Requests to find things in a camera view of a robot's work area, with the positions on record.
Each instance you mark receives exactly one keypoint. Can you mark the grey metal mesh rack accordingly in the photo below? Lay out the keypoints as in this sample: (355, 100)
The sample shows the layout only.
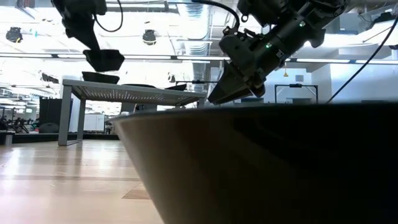
(124, 93)

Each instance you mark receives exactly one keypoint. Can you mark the black shallow plate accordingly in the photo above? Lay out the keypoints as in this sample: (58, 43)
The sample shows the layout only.
(138, 85)

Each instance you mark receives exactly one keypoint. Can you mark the black hanging ceiling device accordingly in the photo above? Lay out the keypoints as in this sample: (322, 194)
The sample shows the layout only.
(49, 78)

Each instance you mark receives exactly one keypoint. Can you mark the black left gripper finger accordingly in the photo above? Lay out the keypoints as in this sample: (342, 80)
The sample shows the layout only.
(88, 40)

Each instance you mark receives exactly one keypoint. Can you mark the grey wall vent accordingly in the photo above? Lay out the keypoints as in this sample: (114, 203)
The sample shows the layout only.
(299, 78)

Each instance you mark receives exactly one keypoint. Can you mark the black background machinery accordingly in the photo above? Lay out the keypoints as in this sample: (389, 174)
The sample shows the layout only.
(18, 124)

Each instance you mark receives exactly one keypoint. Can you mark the white background cabinet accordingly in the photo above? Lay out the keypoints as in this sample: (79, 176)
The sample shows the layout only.
(93, 122)

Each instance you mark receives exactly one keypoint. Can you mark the silver spiral air duct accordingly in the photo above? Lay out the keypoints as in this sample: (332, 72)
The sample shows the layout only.
(196, 25)

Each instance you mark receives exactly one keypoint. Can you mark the small black ceiling device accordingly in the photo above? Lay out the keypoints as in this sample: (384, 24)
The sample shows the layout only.
(171, 77)

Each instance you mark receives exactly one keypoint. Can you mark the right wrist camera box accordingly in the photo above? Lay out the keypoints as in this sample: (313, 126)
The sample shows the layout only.
(236, 46)

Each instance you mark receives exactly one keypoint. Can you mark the black square wavy plate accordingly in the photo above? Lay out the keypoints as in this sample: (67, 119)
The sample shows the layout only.
(104, 60)
(248, 171)
(99, 77)

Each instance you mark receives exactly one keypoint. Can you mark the long linear ceiling light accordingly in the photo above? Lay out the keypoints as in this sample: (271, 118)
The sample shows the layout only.
(143, 57)

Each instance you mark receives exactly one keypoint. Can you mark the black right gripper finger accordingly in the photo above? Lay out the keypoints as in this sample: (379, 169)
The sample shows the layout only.
(239, 91)
(227, 87)

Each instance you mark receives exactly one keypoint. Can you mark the black aluminium table frame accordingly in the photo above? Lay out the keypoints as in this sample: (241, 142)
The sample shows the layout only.
(93, 137)

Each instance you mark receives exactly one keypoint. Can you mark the grey frame post block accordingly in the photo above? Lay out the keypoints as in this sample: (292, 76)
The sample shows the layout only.
(7, 137)

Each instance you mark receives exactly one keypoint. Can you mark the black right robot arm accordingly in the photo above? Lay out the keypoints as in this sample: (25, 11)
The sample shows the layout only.
(311, 12)

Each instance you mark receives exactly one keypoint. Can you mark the dark room divider panel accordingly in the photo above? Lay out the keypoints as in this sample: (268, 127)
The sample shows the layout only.
(51, 110)

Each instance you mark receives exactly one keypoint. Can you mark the black teardrop plate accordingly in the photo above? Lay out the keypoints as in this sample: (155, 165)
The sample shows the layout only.
(178, 87)

